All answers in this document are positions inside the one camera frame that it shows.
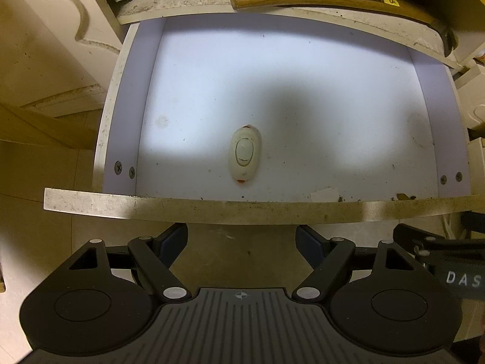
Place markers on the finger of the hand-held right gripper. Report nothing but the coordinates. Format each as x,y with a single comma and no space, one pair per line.
435,240
473,220

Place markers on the wide cream drawer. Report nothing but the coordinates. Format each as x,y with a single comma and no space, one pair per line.
265,83

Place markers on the white bottle orange label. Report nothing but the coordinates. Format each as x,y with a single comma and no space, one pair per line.
481,56

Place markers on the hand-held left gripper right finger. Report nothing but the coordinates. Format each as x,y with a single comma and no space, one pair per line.
309,242

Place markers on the light wooden chair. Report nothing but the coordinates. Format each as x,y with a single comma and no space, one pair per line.
45,125

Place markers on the white oval switch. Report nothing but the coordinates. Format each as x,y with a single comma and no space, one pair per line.
244,155

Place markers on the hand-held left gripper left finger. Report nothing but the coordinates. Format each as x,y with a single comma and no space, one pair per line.
174,240

